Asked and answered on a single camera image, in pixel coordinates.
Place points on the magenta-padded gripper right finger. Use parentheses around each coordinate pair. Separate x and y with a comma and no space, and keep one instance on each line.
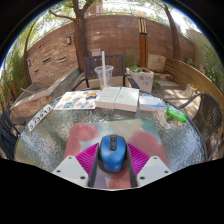
(153,170)

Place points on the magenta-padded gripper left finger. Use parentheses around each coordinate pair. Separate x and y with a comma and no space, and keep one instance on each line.
(71,170)

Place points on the blue and black computer mouse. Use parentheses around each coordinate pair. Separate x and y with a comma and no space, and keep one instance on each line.
(112,153)

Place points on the red and green mouse pad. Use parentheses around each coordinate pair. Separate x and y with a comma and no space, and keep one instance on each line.
(83,131)

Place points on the small green box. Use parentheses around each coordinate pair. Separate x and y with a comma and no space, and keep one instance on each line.
(176,114)

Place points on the white license plate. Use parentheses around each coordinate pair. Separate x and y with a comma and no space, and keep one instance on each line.
(40,117)

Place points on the small white and blue booklet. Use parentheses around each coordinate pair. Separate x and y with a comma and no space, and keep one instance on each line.
(151,103)

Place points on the colourful printed paper sheet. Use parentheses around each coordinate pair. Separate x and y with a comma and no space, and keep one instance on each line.
(76,100)

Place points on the brown wicker chair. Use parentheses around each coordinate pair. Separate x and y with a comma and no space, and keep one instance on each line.
(208,116)

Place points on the stone raised garden bed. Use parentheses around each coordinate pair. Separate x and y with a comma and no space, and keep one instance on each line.
(36,100)

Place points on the open white book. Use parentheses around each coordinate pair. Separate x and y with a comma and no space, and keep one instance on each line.
(118,98)

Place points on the small beige flower pot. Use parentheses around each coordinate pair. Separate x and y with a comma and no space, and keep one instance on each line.
(190,90)

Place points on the white square planter with plants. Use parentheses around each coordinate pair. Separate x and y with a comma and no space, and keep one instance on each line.
(143,80)

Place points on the curved wooden slat fence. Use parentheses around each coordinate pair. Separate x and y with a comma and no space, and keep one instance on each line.
(196,80)

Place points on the clear plastic cup with straw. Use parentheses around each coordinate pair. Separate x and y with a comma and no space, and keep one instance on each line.
(104,75)

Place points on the beige stone slab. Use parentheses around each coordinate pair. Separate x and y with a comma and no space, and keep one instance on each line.
(156,62)

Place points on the dark wooden slat chair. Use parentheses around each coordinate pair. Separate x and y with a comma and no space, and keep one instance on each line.
(118,63)

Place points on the large forked tree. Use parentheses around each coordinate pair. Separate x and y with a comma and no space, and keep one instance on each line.
(80,43)

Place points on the slim straight tree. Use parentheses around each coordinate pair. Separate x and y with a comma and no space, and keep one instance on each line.
(175,40)

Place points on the black wall lamp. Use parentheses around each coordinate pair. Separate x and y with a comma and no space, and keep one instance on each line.
(28,62)
(69,40)

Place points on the beige wall utility box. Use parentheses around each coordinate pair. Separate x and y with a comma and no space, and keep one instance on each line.
(96,52)

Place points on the wooden garden lamp post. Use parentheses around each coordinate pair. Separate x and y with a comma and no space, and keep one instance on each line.
(143,46)

